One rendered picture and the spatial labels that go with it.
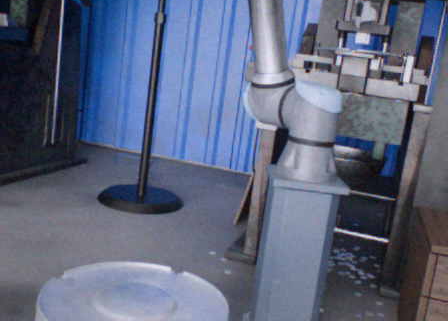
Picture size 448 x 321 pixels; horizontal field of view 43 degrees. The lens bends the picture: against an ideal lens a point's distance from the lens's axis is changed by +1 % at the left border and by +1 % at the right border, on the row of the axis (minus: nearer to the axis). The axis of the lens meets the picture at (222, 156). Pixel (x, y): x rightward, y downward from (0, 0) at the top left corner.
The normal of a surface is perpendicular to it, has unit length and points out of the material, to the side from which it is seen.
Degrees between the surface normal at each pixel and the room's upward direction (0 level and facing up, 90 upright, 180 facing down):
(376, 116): 90
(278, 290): 90
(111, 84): 90
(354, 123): 90
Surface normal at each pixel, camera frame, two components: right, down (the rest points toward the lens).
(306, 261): 0.03, 0.19
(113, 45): -0.29, 0.14
